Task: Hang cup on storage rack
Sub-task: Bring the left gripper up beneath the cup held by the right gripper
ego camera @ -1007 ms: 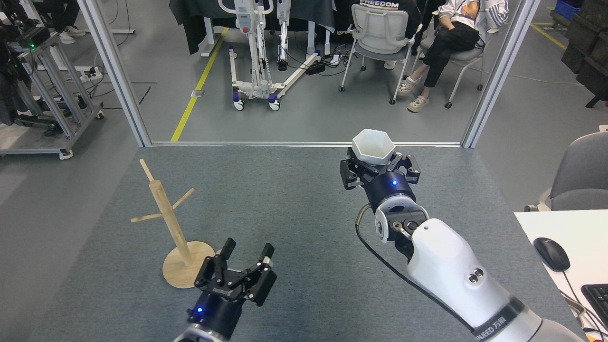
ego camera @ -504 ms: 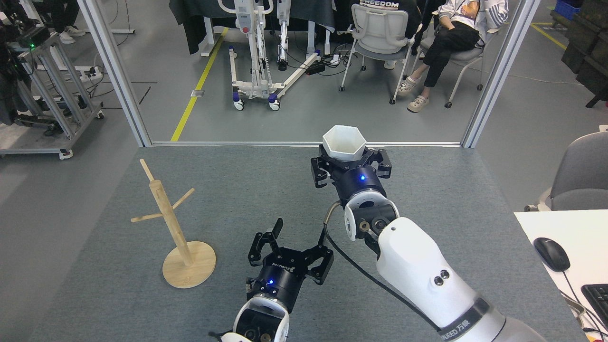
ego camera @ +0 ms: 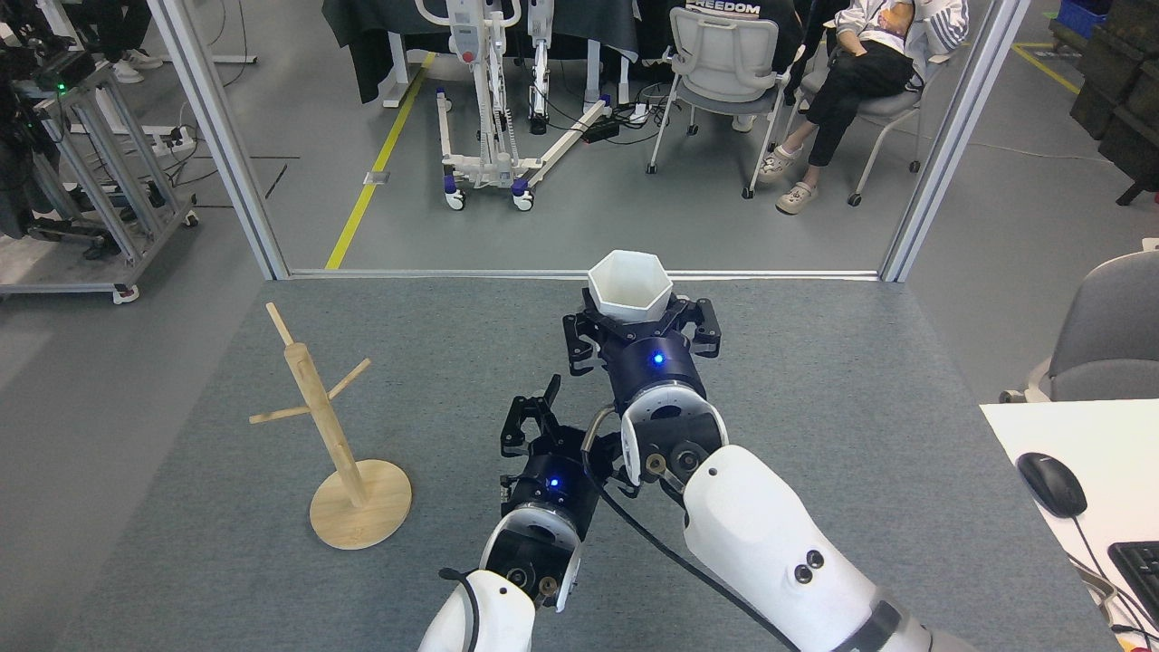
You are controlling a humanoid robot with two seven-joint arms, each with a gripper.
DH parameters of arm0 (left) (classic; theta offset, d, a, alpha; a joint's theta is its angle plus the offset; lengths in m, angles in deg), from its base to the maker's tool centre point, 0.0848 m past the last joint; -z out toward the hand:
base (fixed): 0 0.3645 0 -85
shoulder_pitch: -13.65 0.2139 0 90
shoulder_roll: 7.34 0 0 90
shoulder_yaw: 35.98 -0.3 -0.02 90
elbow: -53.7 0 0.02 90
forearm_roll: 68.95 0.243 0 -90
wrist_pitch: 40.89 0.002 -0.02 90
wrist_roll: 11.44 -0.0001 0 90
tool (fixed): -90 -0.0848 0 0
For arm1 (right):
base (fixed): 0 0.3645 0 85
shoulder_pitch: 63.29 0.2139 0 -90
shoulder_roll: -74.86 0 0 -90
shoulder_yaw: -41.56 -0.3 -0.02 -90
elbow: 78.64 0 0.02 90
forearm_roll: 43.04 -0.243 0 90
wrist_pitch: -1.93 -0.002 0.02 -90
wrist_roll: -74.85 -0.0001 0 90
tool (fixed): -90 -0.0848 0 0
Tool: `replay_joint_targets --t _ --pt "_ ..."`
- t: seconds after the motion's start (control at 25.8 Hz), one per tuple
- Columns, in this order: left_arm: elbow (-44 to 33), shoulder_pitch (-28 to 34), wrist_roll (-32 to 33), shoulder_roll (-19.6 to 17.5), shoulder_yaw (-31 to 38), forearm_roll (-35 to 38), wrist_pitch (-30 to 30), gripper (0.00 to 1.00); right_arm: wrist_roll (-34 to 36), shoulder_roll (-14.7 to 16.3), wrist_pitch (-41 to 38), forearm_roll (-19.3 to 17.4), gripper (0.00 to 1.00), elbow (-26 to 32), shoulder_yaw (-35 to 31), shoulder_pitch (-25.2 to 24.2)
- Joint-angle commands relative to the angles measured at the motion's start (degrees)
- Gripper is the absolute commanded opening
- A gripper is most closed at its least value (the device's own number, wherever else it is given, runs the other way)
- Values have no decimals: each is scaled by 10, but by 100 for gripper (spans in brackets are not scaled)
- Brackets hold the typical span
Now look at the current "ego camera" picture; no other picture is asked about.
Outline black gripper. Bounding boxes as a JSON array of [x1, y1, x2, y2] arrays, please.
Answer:
[[500, 374, 627, 537], [561, 296, 723, 410]]

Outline white hexagonal cup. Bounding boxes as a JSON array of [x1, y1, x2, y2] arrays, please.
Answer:
[[587, 250, 675, 323]]

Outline wooden cup rack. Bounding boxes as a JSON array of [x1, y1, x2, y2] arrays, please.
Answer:
[[249, 302, 413, 551]]

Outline white mesh office chair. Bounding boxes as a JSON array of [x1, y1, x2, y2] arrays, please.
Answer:
[[646, 0, 807, 200]]

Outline person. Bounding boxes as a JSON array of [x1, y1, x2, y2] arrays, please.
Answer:
[[757, 0, 970, 216]]

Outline grey seat office chair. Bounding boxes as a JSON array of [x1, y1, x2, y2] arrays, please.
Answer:
[[797, 27, 961, 208]]

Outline white stand on wheels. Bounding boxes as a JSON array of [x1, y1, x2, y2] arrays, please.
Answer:
[[415, 0, 613, 214]]

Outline dark table cloth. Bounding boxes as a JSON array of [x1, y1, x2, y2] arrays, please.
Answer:
[[321, 0, 646, 105]]

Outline black computer mouse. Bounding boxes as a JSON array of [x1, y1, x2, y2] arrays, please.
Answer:
[[1016, 452, 1088, 519]]

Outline grey padded office chair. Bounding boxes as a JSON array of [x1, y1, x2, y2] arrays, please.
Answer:
[[999, 251, 1159, 405]]

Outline white desk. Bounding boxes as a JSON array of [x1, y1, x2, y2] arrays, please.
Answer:
[[979, 398, 1159, 652]]

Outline blue plastic bin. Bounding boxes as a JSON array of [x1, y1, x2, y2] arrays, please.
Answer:
[[1056, 0, 1111, 43]]

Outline stacked black crates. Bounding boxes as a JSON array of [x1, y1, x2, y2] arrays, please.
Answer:
[[1068, 0, 1159, 207]]

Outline black keyboard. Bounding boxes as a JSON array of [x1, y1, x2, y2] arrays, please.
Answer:
[[1106, 541, 1159, 626]]

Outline silver right post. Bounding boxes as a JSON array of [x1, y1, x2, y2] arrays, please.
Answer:
[[878, 0, 1033, 283]]

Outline silver post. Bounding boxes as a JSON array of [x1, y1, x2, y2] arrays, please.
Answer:
[[145, 0, 292, 282], [878, 0, 1033, 283]]

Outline silver left post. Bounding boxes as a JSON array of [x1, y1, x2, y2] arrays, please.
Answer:
[[145, 0, 292, 282]]

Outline black mouse cable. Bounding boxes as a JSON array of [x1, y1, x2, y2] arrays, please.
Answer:
[[1068, 513, 1159, 637]]

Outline aluminium frame cart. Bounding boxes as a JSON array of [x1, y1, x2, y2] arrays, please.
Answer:
[[0, 54, 201, 305]]

